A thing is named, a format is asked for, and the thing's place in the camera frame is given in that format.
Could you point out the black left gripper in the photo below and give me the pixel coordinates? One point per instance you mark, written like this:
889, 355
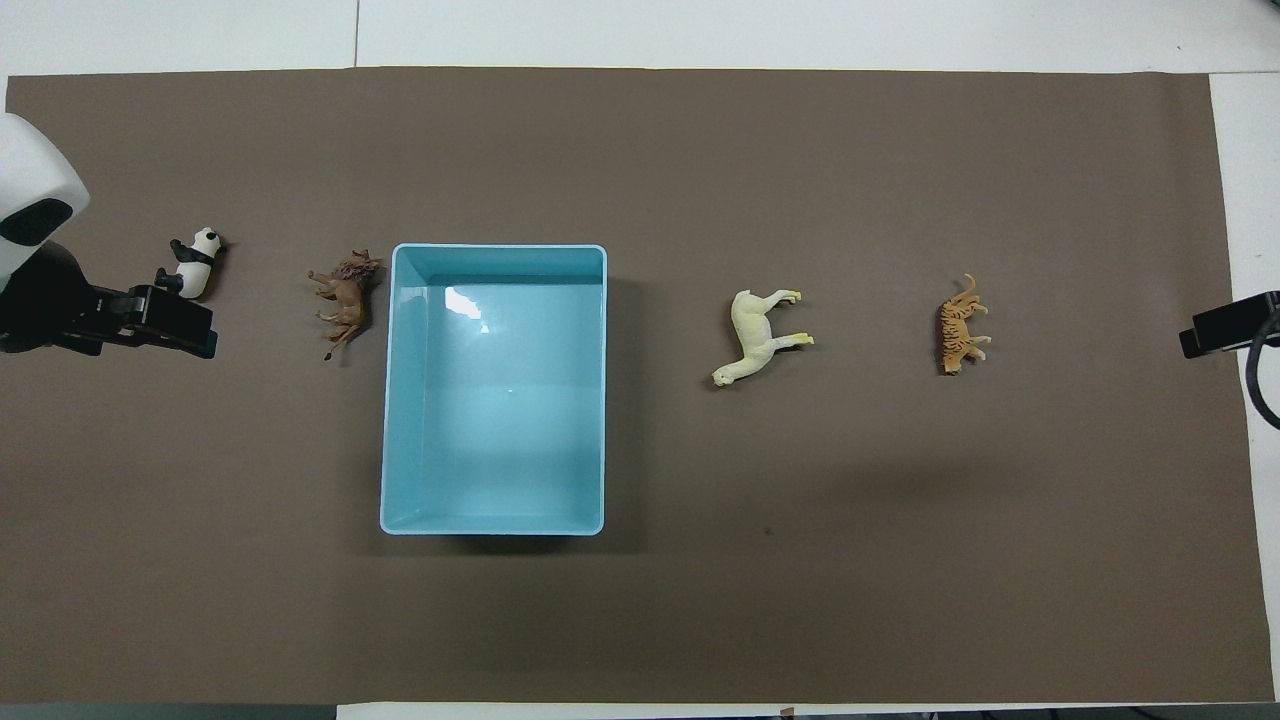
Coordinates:
45, 300

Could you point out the black and white panda toy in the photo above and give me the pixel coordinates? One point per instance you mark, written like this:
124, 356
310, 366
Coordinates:
197, 265

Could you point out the brown lion toy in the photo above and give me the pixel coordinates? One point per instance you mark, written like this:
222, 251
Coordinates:
348, 300

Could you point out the orange striped tiger toy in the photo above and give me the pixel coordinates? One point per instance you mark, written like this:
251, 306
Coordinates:
958, 330

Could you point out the cream horse toy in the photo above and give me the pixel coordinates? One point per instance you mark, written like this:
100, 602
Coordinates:
752, 335

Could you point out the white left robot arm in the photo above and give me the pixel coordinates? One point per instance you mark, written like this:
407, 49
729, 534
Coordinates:
30, 170

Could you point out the light blue plastic storage box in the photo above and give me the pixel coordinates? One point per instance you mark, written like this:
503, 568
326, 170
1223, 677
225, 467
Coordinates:
495, 400

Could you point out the brown paper table mat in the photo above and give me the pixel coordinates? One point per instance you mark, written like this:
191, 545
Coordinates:
700, 600

